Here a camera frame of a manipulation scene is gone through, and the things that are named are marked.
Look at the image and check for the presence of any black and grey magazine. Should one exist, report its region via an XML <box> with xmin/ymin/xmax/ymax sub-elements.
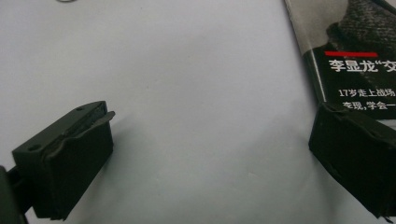
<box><xmin>283</xmin><ymin>0</ymin><xmax>396</xmax><ymax>120</ymax></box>

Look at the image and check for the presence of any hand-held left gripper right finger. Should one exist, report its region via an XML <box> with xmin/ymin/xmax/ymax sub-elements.
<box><xmin>307</xmin><ymin>102</ymin><xmax>396</xmax><ymax>219</ymax></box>

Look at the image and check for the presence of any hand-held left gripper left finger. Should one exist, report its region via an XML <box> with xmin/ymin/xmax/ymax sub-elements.
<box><xmin>11</xmin><ymin>100</ymin><xmax>117</xmax><ymax>221</ymax></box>

